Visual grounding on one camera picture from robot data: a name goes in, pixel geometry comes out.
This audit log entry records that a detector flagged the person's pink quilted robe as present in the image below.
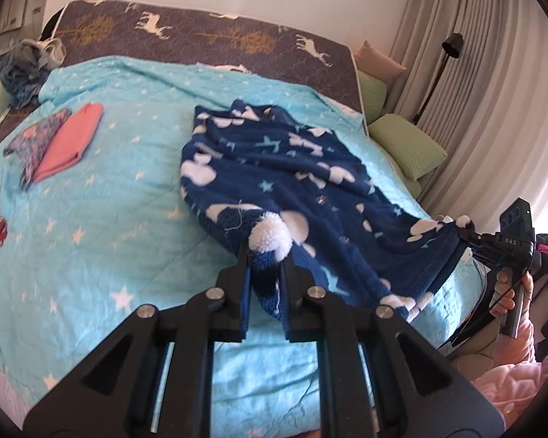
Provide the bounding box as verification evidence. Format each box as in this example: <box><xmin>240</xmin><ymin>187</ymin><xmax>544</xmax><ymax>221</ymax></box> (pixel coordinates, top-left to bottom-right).
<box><xmin>452</xmin><ymin>315</ymin><xmax>548</xmax><ymax>425</ymax></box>

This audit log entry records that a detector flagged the pile of denim clothes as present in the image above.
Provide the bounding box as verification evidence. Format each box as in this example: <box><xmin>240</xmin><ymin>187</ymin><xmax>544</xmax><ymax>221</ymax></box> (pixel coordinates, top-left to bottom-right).
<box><xmin>0</xmin><ymin>39</ymin><xmax>67</xmax><ymax>110</ymax></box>

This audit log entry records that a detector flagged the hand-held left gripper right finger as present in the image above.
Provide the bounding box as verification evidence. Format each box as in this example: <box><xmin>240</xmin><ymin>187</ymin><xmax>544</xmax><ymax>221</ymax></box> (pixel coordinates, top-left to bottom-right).
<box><xmin>278</xmin><ymin>249</ymin><xmax>507</xmax><ymax>438</ymax></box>

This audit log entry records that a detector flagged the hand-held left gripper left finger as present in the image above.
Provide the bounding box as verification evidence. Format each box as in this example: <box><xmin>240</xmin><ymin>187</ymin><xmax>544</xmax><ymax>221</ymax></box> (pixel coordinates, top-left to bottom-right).
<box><xmin>22</xmin><ymin>244</ymin><xmax>252</xmax><ymax>438</ymax></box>

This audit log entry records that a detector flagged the grey pleated curtain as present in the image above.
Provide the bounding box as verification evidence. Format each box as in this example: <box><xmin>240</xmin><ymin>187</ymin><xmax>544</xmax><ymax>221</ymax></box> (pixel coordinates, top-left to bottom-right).
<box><xmin>384</xmin><ymin>0</ymin><xmax>548</xmax><ymax>238</ymax></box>

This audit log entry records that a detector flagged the black floor lamp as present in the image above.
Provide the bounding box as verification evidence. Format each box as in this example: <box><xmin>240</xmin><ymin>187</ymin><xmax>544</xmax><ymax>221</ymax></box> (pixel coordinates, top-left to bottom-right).
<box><xmin>413</xmin><ymin>33</ymin><xmax>464</xmax><ymax>125</ymax></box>

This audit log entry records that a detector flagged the light blue star blanket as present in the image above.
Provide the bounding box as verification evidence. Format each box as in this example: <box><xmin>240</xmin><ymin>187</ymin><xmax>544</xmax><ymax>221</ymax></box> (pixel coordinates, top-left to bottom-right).
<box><xmin>0</xmin><ymin>55</ymin><xmax>489</xmax><ymax>438</ymax></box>

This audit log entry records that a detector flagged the folded pink cloth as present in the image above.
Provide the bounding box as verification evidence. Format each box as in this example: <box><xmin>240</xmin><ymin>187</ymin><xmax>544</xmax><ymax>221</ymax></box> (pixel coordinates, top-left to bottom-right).
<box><xmin>30</xmin><ymin>103</ymin><xmax>105</xmax><ymax>185</ymax></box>

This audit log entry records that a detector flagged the person's right hand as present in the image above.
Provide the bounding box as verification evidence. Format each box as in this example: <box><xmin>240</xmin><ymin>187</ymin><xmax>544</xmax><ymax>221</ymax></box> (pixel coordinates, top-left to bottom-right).
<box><xmin>490</xmin><ymin>274</ymin><xmax>516</xmax><ymax>320</ymax></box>

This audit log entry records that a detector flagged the plump green pillow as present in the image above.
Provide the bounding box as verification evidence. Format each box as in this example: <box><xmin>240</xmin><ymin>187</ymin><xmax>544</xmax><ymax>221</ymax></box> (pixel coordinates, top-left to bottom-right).
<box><xmin>369</xmin><ymin>113</ymin><xmax>448</xmax><ymax>181</ymax></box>

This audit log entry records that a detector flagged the navy fleece pajama top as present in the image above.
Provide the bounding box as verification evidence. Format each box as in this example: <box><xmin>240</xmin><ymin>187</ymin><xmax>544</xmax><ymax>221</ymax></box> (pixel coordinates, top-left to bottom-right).
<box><xmin>179</xmin><ymin>99</ymin><xmax>478</xmax><ymax>331</ymax></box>

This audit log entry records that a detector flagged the folded floral cloth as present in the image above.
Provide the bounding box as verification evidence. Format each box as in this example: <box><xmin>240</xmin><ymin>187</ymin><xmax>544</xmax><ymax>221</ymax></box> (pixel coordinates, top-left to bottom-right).
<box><xmin>2</xmin><ymin>108</ymin><xmax>72</xmax><ymax>190</ymax></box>

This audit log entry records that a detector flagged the framed wall mirror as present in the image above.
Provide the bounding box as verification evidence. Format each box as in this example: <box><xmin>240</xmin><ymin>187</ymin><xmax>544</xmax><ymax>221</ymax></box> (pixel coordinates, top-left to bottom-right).
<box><xmin>0</xmin><ymin>0</ymin><xmax>44</xmax><ymax>55</ymax></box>

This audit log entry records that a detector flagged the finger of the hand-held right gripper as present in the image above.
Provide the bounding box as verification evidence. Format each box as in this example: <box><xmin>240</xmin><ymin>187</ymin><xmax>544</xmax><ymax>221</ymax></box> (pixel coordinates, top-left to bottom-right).
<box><xmin>457</xmin><ymin>226</ymin><xmax>482</xmax><ymax>249</ymax></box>

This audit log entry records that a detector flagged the pink pillow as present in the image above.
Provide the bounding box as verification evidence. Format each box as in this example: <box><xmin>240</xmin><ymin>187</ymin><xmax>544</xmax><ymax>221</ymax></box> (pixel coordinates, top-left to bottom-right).
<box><xmin>354</xmin><ymin>40</ymin><xmax>407</xmax><ymax>85</ymax></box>

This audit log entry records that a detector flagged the flat green pillow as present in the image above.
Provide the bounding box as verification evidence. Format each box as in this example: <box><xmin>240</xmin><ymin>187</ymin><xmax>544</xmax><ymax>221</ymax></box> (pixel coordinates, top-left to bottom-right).
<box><xmin>358</xmin><ymin>73</ymin><xmax>389</xmax><ymax>122</ymax></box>

